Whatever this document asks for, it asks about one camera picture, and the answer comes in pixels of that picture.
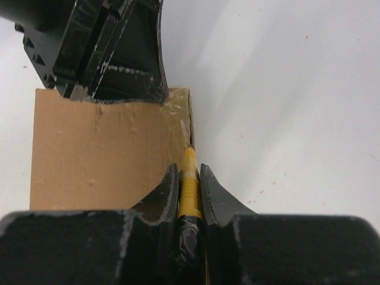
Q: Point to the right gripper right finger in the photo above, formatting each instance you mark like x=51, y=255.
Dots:
x=219, y=204

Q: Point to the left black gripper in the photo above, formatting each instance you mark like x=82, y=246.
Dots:
x=70, y=43

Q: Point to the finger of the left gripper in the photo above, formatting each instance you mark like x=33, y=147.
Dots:
x=126, y=64

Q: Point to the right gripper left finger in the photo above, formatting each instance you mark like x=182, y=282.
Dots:
x=159, y=206

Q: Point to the yellow utility knife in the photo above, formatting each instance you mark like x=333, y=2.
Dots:
x=190, y=234

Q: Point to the brown cardboard express box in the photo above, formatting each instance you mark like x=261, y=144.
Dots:
x=89, y=156

